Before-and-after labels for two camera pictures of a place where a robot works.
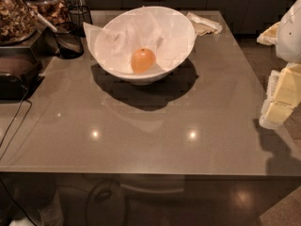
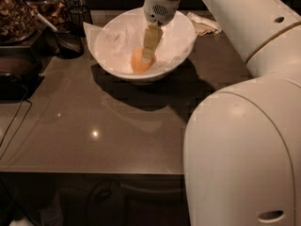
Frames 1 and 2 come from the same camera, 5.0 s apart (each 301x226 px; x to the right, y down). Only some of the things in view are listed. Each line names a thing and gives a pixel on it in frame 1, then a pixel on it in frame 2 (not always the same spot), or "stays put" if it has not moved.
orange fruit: [143, 60] stays put
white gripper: [290, 37] to [159, 11]
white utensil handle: [36, 12] stays put
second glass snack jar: [49, 1] stays put
